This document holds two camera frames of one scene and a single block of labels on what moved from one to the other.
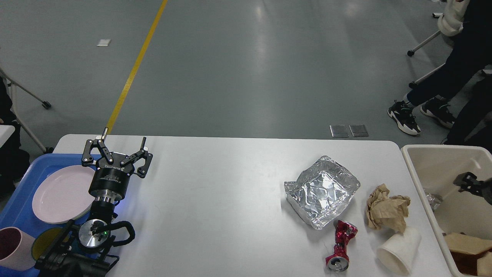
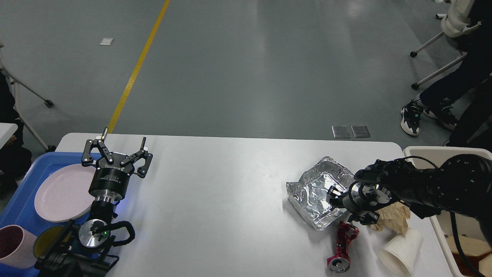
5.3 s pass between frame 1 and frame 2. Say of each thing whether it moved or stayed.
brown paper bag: stayed
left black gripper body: stayed
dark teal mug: stayed
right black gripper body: moved
